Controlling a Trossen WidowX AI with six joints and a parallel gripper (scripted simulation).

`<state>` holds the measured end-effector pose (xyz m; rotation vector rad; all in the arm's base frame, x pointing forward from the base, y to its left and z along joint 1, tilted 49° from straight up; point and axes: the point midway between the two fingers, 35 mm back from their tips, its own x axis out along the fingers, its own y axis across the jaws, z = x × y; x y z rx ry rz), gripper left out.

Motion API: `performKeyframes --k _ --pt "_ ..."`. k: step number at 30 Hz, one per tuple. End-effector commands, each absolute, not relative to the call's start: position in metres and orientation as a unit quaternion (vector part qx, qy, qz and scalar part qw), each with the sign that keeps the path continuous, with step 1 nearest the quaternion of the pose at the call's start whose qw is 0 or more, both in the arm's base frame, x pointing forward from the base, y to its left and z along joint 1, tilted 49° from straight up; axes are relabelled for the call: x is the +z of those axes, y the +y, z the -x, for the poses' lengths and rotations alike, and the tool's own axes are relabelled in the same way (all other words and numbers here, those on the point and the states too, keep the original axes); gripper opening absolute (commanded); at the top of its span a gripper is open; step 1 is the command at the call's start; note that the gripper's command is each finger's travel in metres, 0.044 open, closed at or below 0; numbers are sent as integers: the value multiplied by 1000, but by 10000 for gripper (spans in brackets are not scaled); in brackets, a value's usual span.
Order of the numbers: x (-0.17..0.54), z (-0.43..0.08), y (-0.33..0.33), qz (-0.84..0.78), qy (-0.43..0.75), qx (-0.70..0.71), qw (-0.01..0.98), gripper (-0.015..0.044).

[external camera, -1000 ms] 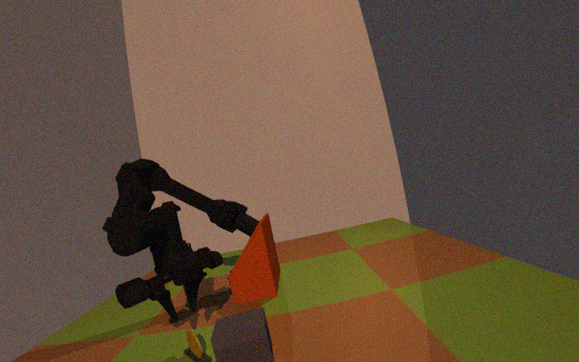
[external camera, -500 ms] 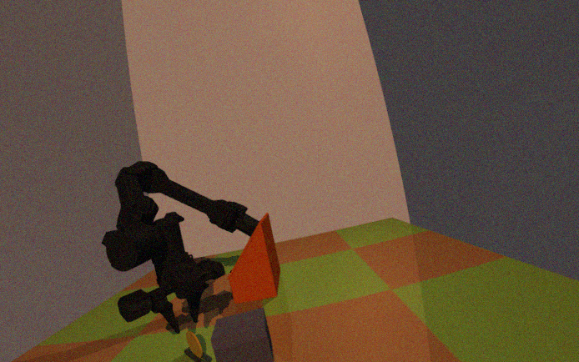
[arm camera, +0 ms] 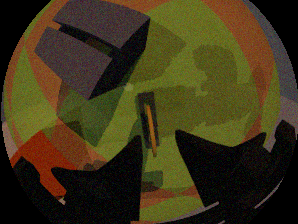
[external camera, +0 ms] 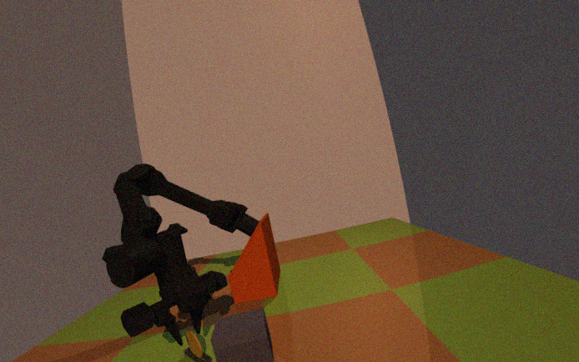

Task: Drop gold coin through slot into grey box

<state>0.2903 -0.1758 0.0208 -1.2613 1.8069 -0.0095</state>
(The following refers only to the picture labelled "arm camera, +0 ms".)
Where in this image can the grey box lid with narrow slot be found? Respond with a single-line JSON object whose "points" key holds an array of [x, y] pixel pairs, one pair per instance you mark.
{"points": [[78, 64]]}

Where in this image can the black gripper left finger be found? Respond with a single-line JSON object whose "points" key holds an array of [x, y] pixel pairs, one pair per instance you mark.
{"points": [[118, 181]]}

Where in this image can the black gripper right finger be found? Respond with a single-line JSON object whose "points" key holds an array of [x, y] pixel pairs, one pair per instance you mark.
{"points": [[212, 165]]}

